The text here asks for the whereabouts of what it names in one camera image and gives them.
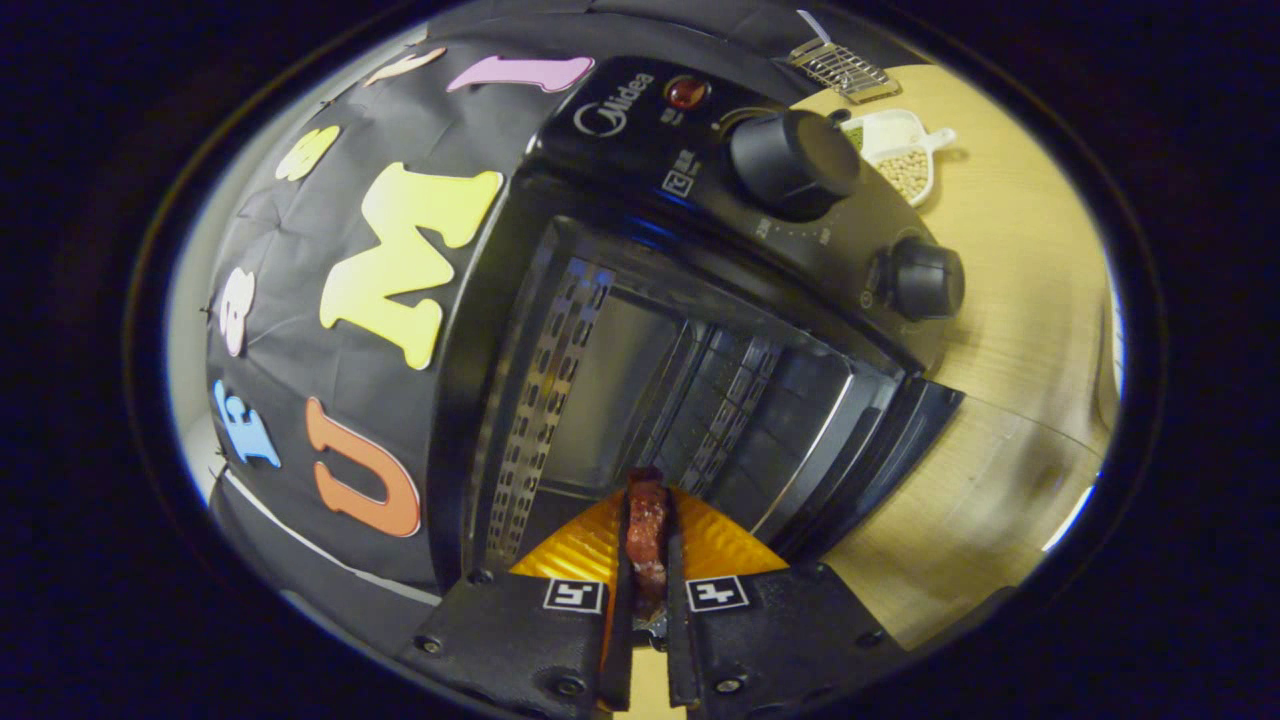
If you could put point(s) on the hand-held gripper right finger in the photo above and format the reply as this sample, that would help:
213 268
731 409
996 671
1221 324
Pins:
770 640

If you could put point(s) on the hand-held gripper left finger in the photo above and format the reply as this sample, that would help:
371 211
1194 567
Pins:
520 640

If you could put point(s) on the brown meat slice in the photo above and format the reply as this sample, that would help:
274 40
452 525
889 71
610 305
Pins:
648 530

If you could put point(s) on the black toaster oven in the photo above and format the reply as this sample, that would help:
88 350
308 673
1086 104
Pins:
800 160

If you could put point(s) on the white divided dish with beans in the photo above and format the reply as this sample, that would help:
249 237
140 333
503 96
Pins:
905 170

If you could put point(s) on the metal spoon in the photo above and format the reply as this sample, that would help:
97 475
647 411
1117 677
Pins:
812 25

